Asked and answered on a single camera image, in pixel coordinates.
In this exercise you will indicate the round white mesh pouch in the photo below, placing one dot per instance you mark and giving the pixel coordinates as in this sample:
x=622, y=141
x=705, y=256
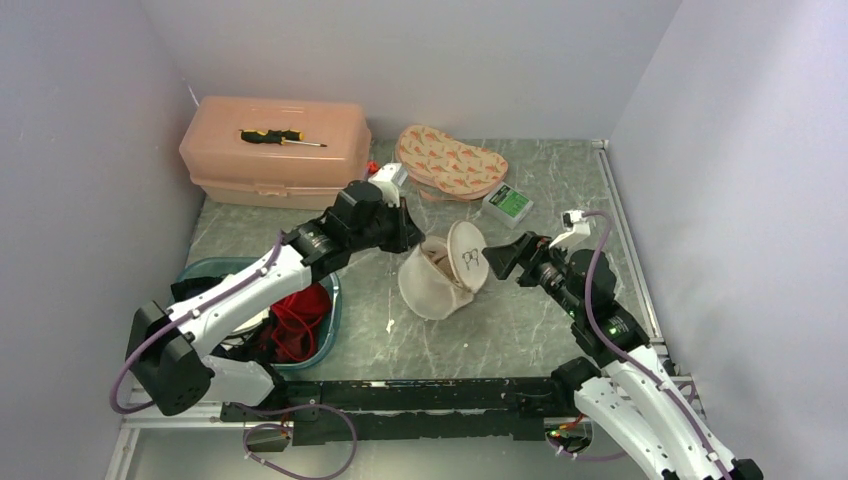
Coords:
x=442, y=275

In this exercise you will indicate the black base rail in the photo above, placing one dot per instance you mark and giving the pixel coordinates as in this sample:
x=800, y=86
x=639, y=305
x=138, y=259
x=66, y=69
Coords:
x=520, y=408

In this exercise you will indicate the floral mesh laundry bag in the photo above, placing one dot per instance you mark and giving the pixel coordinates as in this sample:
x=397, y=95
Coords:
x=458, y=171

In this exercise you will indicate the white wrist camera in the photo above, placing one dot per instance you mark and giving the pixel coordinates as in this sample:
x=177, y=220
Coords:
x=576, y=229
x=389, y=178

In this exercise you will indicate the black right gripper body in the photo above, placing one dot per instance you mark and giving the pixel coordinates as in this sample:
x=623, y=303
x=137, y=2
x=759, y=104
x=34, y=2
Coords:
x=549, y=269

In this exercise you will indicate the red satin bra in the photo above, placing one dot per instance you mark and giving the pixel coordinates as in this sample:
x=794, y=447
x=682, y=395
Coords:
x=295, y=324

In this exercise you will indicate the pink plastic storage box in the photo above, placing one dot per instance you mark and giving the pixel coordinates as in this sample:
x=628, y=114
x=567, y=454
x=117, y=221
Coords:
x=288, y=176

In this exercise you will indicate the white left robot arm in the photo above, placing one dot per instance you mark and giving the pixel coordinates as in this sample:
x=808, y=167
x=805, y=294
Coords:
x=170, y=350

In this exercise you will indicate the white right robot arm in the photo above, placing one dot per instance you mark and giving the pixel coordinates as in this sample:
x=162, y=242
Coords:
x=619, y=383

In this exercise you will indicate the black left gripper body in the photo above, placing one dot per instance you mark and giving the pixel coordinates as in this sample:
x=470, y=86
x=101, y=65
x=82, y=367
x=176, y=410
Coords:
x=383, y=234

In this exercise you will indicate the teal plastic basin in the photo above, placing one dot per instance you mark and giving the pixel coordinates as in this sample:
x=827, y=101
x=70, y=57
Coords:
x=205, y=274

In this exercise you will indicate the black yellow screwdriver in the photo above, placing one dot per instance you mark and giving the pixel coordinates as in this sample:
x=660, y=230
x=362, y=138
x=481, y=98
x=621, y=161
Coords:
x=277, y=137

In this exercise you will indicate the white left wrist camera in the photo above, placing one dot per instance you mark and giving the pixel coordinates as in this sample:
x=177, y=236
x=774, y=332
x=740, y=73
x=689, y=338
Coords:
x=389, y=178

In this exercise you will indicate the white green small box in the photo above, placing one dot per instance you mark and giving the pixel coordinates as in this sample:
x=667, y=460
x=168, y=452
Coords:
x=506, y=205

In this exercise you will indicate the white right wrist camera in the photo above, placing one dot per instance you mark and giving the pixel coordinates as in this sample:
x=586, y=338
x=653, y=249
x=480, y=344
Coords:
x=576, y=229

